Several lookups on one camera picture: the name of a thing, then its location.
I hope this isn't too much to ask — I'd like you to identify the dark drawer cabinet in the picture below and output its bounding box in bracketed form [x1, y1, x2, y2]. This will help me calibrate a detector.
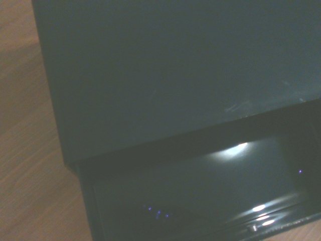
[31, 0, 321, 168]

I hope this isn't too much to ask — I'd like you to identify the dark open drawer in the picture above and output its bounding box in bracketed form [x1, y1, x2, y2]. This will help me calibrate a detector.
[67, 96, 321, 241]

